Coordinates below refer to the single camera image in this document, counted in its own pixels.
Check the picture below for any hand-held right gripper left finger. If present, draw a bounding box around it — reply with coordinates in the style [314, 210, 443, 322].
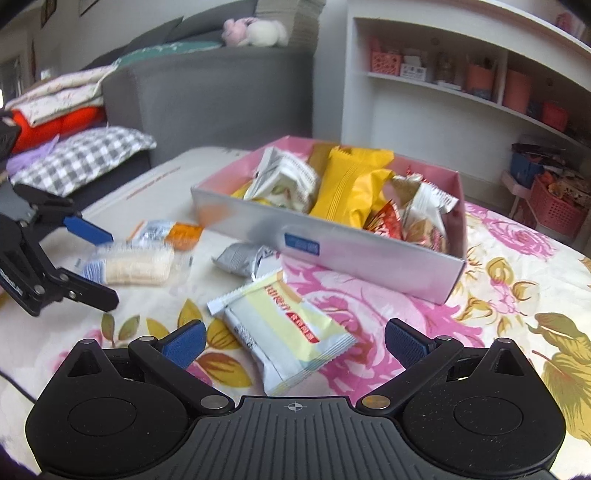
[58, 320, 234, 415]

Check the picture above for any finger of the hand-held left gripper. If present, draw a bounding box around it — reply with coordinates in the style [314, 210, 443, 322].
[13, 184, 114, 245]
[44, 268, 120, 315]

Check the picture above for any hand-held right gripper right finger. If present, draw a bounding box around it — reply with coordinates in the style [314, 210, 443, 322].
[361, 318, 536, 414]

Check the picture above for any long clear bread packet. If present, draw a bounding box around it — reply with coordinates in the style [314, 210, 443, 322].
[76, 242, 192, 286]

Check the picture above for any pink cardboard box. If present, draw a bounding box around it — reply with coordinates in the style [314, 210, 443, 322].
[191, 135, 466, 305]

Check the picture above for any pale yellow snack packet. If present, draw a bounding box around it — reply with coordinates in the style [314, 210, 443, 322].
[206, 269, 358, 397]

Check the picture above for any small red snack packet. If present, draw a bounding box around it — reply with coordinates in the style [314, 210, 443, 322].
[362, 200, 407, 238]

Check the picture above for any large yellow snack packet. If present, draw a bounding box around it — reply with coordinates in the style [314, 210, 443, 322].
[353, 168, 397, 227]
[308, 146, 395, 224]

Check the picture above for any grey checked pillow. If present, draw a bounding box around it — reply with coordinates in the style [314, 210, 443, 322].
[8, 126, 158, 199]

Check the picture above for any orange and white snack packet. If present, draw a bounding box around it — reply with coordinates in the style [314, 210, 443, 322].
[127, 219, 205, 252]

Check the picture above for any purple cloth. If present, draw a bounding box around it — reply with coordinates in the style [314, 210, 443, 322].
[4, 135, 62, 175]

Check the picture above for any grey snack packet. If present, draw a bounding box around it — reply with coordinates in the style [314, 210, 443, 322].
[211, 242, 280, 283]

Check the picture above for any folded orange blanket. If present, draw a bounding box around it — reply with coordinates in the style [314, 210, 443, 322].
[10, 106, 108, 154]

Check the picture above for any folded pale floral blanket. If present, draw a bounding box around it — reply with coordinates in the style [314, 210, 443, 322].
[7, 65, 119, 126]

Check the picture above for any white and beige snack packet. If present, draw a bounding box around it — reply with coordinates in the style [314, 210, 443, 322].
[390, 173, 460, 254]

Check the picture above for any grey sofa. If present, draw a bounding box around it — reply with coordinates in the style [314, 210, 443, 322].
[69, 0, 315, 208]

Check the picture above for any white green-print snack packet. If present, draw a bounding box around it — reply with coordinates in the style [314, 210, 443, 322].
[244, 148, 320, 214]

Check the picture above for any teal cushion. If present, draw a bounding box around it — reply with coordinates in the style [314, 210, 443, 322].
[111, 41, 223, 68]

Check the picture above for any dark grey cushion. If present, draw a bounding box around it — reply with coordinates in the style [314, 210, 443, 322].
[82, 16, 185, 71]

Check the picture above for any large pink plastic basket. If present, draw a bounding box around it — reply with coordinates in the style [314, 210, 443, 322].
[527, 174, 591, 240]

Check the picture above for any blue storage box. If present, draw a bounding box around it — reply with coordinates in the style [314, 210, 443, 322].
[509, 151, 546, 188]

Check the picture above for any white shelf unit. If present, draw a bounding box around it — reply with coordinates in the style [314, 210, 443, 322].
[342, 0, 591, 252]

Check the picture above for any pink plush toy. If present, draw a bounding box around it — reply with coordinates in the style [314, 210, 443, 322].
[223, 17, 257, 47]

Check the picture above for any white plush toy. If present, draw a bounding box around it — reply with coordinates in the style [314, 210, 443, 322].
[247, 20, 290, 48]

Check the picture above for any small red basket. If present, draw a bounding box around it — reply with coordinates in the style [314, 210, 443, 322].
[539, 102, 570, 133]

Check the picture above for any white labelled box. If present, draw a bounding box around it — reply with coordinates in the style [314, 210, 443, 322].
[400, 61, 428, 82]

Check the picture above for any orange container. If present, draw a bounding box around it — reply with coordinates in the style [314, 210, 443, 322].
[464, 61, 498, 99]
[502, 69, 535, 114]

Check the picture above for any clear jar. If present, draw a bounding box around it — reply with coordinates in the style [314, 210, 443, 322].
[435, 52, 463, 89]

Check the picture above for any small pink basket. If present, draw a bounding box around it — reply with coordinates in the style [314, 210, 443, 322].
[369, 50, 402, 77]

